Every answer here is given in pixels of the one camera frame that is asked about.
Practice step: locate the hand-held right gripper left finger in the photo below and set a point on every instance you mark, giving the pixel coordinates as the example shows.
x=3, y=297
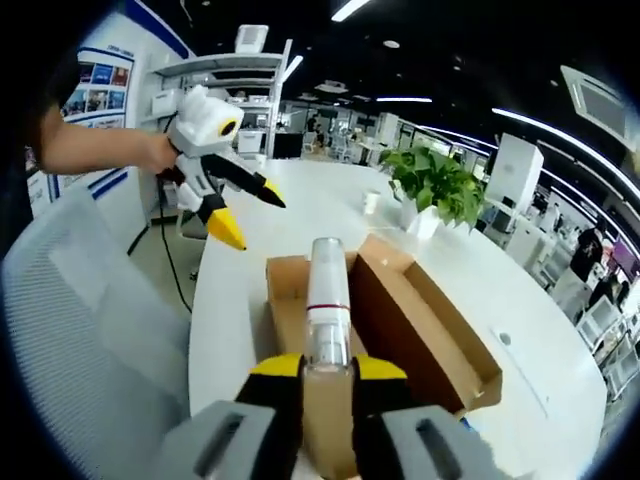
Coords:
x=280, y=400

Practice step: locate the white pump bottle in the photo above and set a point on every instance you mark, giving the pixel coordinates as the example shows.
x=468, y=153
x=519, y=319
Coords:
x=327, y=285

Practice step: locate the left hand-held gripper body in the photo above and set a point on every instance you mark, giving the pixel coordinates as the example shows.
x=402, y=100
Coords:
x=200, y=125

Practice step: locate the brown cardboard shoe box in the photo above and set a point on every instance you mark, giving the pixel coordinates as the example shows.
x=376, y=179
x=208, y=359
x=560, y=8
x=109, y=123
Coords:
x=425, y=325

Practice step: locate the curved ceiling light strip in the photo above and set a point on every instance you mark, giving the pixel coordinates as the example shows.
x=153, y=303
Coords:
x=560, y=130

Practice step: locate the white paper cup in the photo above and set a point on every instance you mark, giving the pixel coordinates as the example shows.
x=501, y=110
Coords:
x=371, y=202

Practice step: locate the black monitor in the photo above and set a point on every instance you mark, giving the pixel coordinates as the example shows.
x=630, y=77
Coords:
x=287, y=146

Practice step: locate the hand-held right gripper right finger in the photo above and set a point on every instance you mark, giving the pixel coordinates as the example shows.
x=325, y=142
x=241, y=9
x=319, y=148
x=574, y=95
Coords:
x=380, y=425

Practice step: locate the person's left hand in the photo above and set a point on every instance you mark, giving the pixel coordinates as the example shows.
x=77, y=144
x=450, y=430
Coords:
x=157, y=152

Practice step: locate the blue white wall poster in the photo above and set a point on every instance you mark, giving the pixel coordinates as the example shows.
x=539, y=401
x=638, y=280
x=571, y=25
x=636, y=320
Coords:
x=100, y=85

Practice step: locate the grey mesh office chair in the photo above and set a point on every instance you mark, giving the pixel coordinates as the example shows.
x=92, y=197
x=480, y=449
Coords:
x=85, y=325

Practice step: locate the purple wall screen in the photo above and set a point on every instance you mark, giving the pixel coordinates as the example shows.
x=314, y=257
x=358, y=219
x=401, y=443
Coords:
x=625, y=255

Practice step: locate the ceiling air conditioner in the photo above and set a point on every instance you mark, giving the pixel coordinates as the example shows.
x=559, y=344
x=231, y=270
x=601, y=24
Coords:
x=597, y=102

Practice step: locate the white metal shelf rack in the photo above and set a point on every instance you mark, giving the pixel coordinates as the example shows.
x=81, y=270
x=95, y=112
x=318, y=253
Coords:
x=220, y=65

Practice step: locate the green plant in white pot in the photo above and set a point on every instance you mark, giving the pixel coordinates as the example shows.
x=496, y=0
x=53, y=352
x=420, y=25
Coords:
x=435, y=185

